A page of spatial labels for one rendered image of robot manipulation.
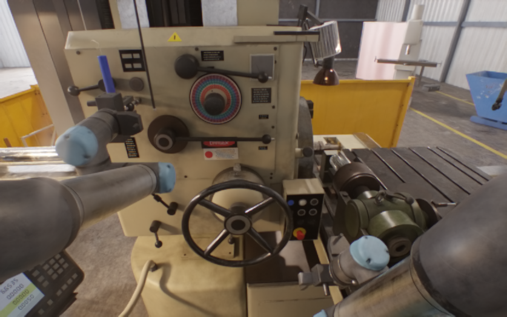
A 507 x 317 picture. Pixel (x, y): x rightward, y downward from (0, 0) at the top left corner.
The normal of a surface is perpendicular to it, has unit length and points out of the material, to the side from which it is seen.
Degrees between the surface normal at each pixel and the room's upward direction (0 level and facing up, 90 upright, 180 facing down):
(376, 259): 24
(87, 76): 90
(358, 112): 90
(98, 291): 0
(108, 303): 0
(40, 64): 90
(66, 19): 90
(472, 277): 79
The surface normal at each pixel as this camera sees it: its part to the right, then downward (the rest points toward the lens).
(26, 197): 0.70, -0.66
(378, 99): 0.05, 0.47
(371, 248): 0.15, -0.62
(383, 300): -0.96, 0.09
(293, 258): -0.01, -0.88
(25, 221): 0.89, -0.27
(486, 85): -0.85, 0.25
